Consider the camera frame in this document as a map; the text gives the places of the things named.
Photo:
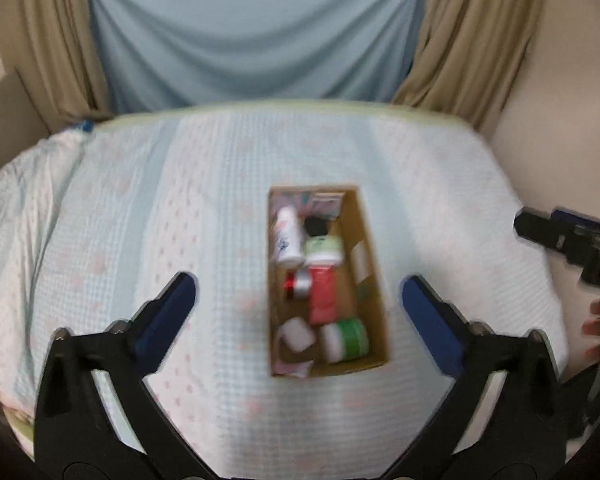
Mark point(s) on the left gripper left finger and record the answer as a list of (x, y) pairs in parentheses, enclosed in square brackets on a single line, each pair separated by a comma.
[(73, 435)]

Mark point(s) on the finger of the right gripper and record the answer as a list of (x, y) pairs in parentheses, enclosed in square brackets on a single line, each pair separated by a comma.
[(575, 218), (552, 231)]

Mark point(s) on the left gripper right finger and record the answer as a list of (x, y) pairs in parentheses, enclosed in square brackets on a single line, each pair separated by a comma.
[(525, 436)]

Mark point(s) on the white jar green band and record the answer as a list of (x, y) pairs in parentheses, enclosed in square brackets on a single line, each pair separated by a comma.
[(344, 340)]

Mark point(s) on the cardboard box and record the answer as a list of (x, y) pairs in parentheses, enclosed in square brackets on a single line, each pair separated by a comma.
[(358, 290)]

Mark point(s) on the light green cream jar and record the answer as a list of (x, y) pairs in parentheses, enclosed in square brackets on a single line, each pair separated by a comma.
[(324, 250)]

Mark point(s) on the red carton box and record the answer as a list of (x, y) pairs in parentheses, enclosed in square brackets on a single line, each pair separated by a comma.
[(323, 297)]

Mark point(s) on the black lid white jar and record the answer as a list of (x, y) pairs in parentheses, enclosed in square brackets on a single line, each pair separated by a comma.
[(316, 226)]

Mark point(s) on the red lid silver jar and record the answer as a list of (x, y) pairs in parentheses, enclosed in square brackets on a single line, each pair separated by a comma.
[(297, 284)]

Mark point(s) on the white bottle blue label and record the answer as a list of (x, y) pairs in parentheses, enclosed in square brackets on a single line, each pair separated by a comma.
[(287, 238)]

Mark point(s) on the small white case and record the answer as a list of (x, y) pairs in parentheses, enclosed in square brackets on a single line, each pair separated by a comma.
[(297, 335)]

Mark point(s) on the person right hand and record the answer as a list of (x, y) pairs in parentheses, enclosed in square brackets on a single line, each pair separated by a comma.
[(591, 328)]

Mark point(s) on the right beige curtain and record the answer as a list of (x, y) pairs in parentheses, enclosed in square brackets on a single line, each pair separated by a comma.
[(468, 56)]

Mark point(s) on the beige curtain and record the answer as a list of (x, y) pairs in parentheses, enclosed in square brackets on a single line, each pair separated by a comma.
[(468, 56), (51, 47)]

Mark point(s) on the blue checked bed sheet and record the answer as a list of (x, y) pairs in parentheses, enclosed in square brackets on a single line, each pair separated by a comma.
[(154, 196)]

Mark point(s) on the crumpled blue checked blanket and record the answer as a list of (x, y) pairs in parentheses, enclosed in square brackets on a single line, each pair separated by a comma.
[(32, 187)]

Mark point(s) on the grey headboard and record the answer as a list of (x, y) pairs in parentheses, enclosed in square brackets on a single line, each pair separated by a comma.
[(20, 124)]

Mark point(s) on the light blue hanging cloth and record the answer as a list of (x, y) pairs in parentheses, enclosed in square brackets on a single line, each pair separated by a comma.
[(162, 54)]

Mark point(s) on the left beige curtain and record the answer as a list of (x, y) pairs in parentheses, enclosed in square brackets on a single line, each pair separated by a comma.
[(51, 47)]

